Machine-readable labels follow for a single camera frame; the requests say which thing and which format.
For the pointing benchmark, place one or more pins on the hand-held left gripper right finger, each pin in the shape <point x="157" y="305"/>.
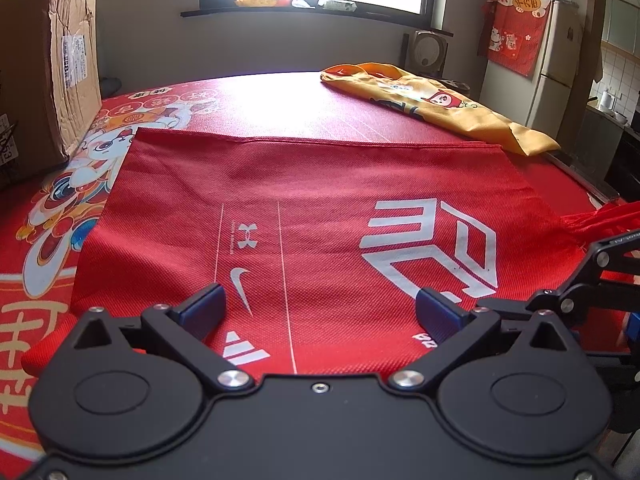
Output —
<point x="440" y="312"/>

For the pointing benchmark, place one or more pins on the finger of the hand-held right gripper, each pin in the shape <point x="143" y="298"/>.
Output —
<point x="590" y="270"/>
<point x="634" y="335"/>

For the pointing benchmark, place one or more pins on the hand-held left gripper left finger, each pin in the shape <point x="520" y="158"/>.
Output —
<point x="205" y="307"/>

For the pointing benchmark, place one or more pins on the red shopping bag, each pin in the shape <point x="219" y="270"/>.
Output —
<point x="310" y="185"/>

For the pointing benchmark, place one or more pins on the yellow cartoon shopping bag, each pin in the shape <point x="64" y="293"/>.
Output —
<point x="480" y="120"/>

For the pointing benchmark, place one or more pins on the brown cardboard box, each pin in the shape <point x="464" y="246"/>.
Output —
<point x="45" y="85"/>

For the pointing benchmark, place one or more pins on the kitchen counter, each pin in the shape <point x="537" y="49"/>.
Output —
<point x="620" y="160"/>

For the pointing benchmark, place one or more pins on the white refrigerator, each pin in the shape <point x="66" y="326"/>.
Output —
<point x="560" y="60"/>

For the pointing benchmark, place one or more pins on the red printed table mat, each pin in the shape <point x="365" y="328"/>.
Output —
<point x="300" y="105"/>

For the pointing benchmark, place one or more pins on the dark lidded pot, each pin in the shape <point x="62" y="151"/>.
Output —
<point x="456" y="85"/>

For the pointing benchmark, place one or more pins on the red printed cloth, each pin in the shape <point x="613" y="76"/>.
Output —
<point x="515" y="35"/>

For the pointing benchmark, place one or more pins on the beige round fan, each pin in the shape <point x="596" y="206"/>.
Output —
<point x="427" y="51"/>

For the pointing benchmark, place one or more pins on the yellow packet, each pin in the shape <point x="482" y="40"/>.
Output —
<point x="260" y="1"/>

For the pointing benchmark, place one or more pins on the white crumpled wrapper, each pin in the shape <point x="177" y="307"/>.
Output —
<point x="302" y="2"/>

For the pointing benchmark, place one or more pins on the white green packet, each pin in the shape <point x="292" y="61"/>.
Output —
<point x="337" y="5"/>

